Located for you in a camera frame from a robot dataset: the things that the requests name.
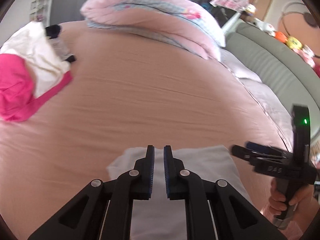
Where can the cream white garment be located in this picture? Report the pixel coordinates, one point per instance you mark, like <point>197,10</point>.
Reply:
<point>32,50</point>

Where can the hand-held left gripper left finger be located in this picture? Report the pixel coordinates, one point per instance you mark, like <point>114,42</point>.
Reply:
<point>150,172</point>

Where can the orange plush toy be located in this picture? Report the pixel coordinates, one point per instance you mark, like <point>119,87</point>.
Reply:
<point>280,36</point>

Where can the white purple plush toy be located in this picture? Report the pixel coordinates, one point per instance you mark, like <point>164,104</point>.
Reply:
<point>250,9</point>

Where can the white cat plush toy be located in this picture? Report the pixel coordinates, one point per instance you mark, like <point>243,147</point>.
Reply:
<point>307,50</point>

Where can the person's right hand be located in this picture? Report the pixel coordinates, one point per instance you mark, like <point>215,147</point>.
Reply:
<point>276,202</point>

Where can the white dog plush toy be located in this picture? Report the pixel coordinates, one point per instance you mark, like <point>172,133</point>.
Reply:
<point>265,26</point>

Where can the green padded headboard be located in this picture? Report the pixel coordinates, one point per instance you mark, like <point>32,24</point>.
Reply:
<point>275,62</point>

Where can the white storage rack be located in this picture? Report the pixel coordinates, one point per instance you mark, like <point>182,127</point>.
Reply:
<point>38,6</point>

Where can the pink rabbit plush toy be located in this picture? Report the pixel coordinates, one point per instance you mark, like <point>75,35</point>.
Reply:
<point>308,59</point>

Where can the hanging pink printed garment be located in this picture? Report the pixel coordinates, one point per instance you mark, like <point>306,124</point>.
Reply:
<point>228,1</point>

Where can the light blue navy-collar shirt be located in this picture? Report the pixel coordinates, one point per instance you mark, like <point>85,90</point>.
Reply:
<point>217,165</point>

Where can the yellow sponge plush toy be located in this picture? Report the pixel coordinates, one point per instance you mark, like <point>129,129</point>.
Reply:
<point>294,43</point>

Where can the grey door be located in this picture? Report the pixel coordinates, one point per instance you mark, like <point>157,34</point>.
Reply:
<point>70,0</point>

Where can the dark navy garment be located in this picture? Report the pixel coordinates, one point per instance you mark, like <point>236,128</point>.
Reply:
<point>53,30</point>

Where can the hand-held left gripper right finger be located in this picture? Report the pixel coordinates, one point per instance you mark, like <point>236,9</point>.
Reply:
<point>167,173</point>

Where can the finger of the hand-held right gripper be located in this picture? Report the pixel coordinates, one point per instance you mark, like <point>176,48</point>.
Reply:
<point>265,150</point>
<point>246,156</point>

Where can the red bear plush toy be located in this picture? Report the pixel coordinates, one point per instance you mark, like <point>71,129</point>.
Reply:
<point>318,68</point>

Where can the folded pink checked quilt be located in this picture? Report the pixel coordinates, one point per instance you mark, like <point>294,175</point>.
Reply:
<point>155,17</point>

